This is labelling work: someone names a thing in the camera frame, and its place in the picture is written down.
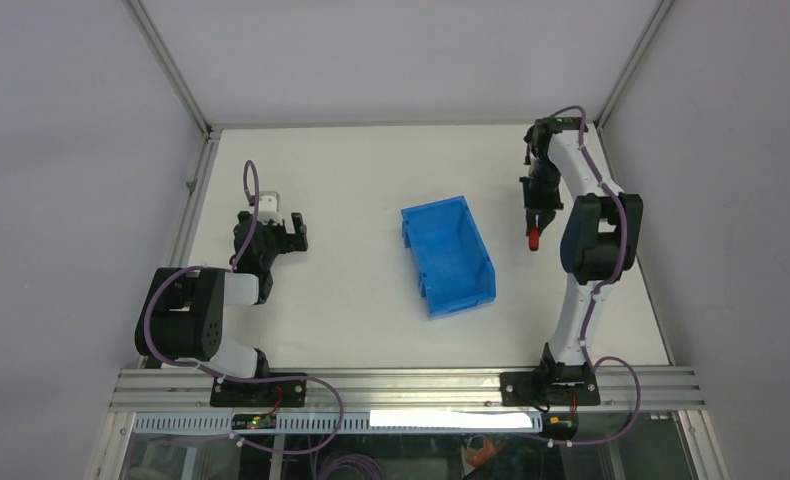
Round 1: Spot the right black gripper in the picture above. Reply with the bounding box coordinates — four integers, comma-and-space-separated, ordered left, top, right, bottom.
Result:
519, 156, 564, 235

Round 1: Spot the red handled screwdriver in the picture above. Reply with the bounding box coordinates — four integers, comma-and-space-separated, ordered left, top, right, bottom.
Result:
527, 227, 541, 252

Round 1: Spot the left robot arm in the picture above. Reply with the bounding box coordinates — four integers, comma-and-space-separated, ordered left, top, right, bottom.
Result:
134, 211, 309, 406

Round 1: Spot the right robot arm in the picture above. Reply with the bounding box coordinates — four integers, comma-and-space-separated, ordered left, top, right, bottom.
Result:
520, 111, 644, 405

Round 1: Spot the blue plastic bin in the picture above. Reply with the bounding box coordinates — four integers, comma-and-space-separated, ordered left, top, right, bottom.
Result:
401, 196, 497, 318

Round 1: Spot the orange object under table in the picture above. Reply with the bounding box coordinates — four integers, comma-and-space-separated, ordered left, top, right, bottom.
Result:
463, 434, 506, 469

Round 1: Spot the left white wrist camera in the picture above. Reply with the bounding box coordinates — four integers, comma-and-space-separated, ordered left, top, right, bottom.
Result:
257, 191, 284, 225

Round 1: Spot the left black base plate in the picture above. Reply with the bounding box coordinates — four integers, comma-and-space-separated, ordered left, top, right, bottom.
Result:
209, 373, 307, 409

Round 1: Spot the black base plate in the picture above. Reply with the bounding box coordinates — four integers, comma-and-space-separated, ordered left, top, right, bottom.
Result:
499, 370, 601, 409
209, 373, 307, 409

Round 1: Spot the aluminium front rail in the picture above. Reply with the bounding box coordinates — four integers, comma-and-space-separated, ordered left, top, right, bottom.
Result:
109, 366, 707, 413

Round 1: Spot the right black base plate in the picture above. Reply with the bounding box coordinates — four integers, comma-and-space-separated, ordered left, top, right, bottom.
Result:
499, 370, 601, 409

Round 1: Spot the white slotted cable duct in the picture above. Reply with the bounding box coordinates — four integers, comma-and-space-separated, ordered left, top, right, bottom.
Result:
133, 410, 542, 436

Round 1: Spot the coiled purple cable below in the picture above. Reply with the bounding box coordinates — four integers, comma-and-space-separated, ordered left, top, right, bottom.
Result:
315, 453, 386, 480

